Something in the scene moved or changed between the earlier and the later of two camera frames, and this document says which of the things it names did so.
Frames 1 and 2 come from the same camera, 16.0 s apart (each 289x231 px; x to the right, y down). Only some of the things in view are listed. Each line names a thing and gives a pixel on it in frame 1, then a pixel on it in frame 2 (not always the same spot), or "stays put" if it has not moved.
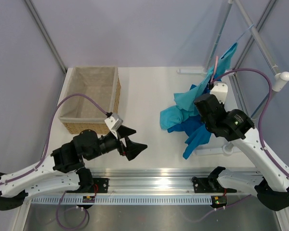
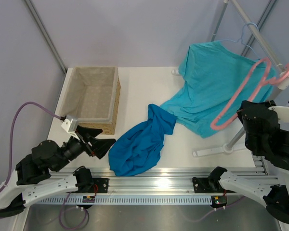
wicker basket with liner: x=81 y=112 stays put
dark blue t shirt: x=194 y=128 -> x=137 y=149
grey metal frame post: x=40 y=24 stays put
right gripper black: x=222 y=104 -> x=269 y=103
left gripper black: x=133 y=148 -> x=100 y=146
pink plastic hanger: x=215 y=69 -> x=267 y=81
